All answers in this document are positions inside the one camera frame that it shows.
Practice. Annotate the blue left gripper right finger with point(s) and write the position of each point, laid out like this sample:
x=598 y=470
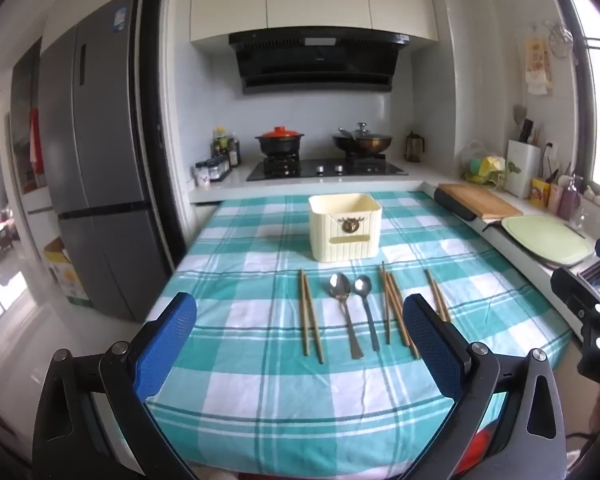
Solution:
x=440 y=345

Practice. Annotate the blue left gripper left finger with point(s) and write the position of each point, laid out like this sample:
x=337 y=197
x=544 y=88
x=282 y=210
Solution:
x=160 y=342

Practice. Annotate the wooden chopstick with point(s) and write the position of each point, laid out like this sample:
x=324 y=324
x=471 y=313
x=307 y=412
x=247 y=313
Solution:
x=447 y=313
x=437 y=298
x=402 y=304
x=395 y=307
x=304 y=314
x=386 y=301
x=313 y=318

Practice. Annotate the steel spoon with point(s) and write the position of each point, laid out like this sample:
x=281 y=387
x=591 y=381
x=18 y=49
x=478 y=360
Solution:
x=363 y=287
x=339 y=288

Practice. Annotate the green plastic cutting board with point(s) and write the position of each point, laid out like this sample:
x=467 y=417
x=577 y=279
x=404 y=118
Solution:
x=549 y=239

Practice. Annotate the purple soap bottle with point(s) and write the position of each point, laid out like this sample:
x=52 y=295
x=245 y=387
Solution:
x=570 y=202

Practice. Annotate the pink cup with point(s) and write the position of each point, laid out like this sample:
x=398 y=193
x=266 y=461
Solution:
x=555 y=198

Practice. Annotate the yellow packet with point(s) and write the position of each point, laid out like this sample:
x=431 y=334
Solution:
x=539 y=192

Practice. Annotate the yellow cardboard box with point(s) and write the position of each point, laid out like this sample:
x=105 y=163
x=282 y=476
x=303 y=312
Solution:
x=65 y=273

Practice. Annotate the wooden cutting board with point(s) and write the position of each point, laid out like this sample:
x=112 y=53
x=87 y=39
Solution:
x=470 y=202

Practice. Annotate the white knife holder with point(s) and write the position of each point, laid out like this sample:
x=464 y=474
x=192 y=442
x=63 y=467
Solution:
x=522 y=165

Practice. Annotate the teal plaid tablecloth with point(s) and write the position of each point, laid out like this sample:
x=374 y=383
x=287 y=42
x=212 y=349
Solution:
x=293 y=369

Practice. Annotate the yellow green plastic bag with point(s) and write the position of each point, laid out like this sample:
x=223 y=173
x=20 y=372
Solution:
x=480 y=166

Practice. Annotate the cream utensil holder box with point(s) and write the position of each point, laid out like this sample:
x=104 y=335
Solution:
x=344 y=227

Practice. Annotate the white spice shaker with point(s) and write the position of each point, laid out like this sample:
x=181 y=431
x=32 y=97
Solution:
x=202 y=176

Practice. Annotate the spice jar rack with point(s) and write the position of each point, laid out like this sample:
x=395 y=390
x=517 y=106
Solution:
x=218 y=168

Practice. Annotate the dark glass press jug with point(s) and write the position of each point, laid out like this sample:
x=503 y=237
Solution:
x=414 y=147

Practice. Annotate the black gas stove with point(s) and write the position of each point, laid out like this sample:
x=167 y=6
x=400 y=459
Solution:
x=294 y=167

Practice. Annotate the sauce bottles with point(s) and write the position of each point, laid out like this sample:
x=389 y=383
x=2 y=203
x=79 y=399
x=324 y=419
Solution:
x=225 y=142

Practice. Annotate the wok with glass lid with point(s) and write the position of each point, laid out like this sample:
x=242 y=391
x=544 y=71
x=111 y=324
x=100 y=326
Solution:
x=361 y=142

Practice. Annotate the black pot orange lid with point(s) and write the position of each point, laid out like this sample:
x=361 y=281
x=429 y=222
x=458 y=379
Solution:
x=280 y=141

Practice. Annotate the grey refrigerator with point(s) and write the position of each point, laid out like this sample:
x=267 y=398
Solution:
x=93 y=164

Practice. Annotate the black range hood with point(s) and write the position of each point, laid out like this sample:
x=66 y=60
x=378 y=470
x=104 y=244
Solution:
x=329 y=57

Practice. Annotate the hanging wall towel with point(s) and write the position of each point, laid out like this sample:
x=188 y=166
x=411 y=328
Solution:
x=537 y=72

